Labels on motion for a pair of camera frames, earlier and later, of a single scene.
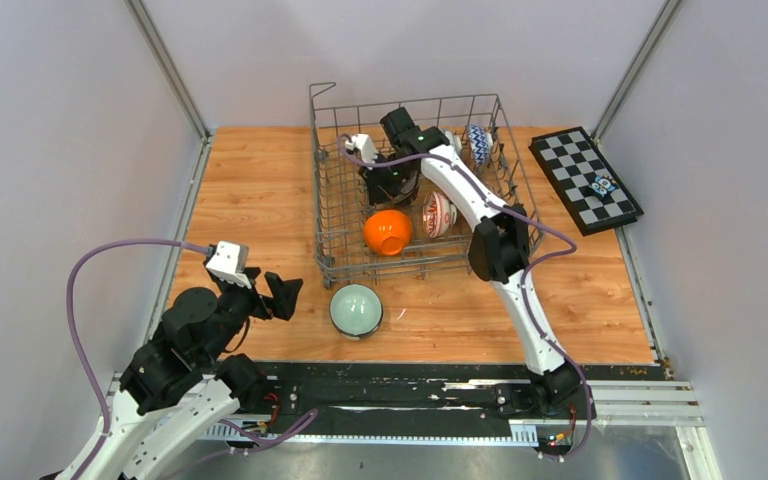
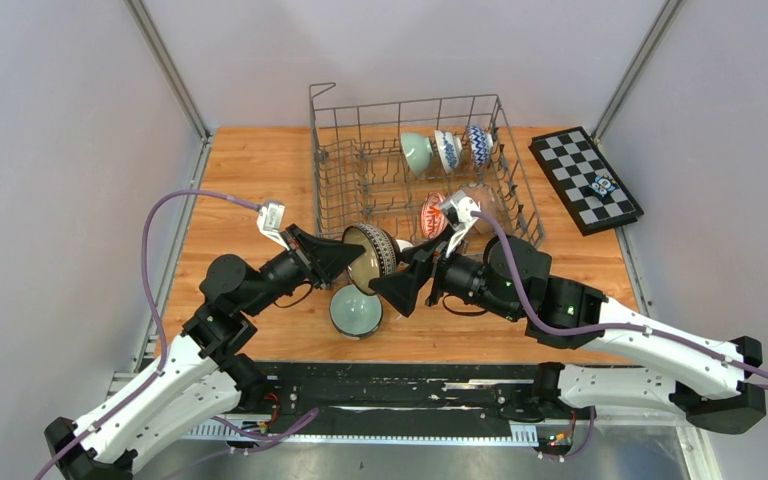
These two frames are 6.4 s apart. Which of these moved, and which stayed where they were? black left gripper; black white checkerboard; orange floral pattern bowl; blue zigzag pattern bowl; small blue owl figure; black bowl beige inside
Moved: black left gripper; black bowl beige inside
Stayed: orange floral pattern bowl; blue zigzag pattern bowl; black white checkerboard; small blue owl figure
